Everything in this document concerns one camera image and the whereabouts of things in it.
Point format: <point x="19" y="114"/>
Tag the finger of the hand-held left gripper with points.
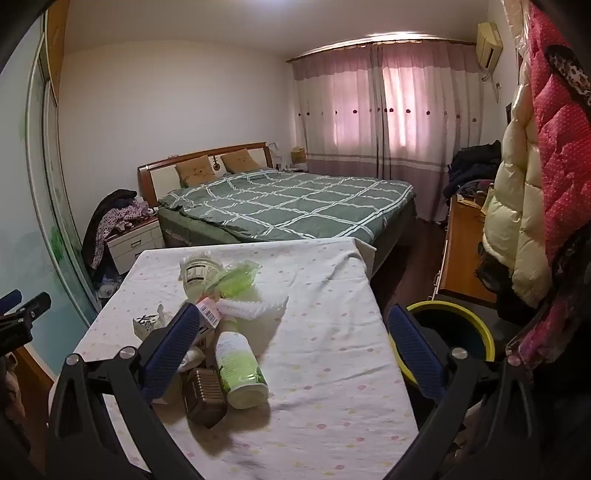
<point x="11" y="299"/>
<point x="32" y="314"/>

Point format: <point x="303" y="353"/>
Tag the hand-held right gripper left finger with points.
<point x="173" y="350"/>

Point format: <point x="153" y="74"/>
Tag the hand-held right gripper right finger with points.
<point x="415" y="355"/>

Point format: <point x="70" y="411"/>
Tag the white squeeze tube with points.
<point x="191" y="356"/>

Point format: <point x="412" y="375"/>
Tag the black floral print carton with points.
<point x="142" y="325"/>

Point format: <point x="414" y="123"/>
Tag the pink milk carton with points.
<point x="208" y="314"/>

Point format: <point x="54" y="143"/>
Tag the yellow rimmed trash bin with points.
<point x="461" y="332"/>

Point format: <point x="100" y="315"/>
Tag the brown ribbed box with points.
<point x="203" y="397"/>

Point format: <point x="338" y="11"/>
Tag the green and white bottle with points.
<point x="238" y="364"/>

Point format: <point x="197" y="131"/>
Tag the clear plastic cup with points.
<point x="198" y="271"/>

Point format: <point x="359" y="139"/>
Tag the green plastic wrapper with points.
<point x="236" y="281"/>

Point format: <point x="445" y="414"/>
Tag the clear plastic bags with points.
<point x="107" y="286"/>

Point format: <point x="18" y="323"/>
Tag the frosted glass sliding door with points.
<point x="27" y="207"/>

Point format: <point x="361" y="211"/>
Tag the dotted white tablecloth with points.
<point x="314" y="323"/>

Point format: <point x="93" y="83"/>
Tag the white nightstand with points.
<point x="134" y="244"/>

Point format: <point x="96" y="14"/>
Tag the wooden desk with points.
<point x="466" y="249"/>

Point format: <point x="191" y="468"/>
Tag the pile of clothes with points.
<point x="99" y="217"/>

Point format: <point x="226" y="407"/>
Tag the floral print garment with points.
<point x="124" y="217"/>

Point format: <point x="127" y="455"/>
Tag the pink floral garment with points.
<point x="549" y="323"/>

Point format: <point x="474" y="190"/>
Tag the wooden bed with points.
<point x="157" y="177"/>

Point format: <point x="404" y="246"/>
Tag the cream puffer jacket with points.
<point x="517" y="207"/>

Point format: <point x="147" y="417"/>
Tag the brown bear pillow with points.
<point x="240" y="161"/>
<point x="196" y="170"/>

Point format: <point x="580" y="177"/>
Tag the green plaid duvet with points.
<point x="295" y="203"/>

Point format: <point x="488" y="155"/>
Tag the dark clothes pile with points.
<point x="475" y="166"/>

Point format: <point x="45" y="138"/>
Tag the woven tissue box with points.
<point x="298" y="155"/>

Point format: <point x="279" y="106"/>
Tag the pink curtain panel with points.
<point x="337" y="106"/>
<point x="425" y="115"/>

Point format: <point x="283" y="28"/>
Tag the red dotted jacket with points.
<point x="558" y="129"/>

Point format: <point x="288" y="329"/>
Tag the wooden curtain rod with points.
<point x="369" y="45"/>

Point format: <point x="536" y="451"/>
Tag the wall air conditioner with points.
<point x="489" y="46"/>

